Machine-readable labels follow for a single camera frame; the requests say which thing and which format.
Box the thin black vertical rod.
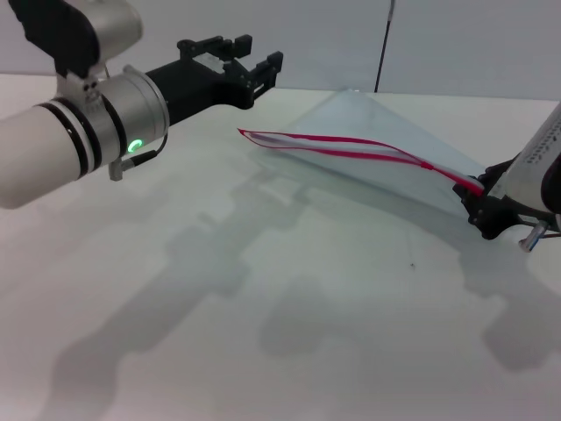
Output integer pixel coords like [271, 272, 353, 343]
[373, 0, 397, 93]

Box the left arm silver cable connector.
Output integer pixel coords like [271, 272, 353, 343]
[108, 131, 170, 182]

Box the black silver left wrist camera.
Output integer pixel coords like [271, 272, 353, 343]
[8, 0, 145, 81]

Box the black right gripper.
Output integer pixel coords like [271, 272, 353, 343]
[452, 158, 558, 241]

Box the clear document bag red zipper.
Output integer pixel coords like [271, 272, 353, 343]
[236, 87, 490, 205]

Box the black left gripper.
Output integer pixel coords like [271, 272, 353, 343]
[145, 33, 285, 129]

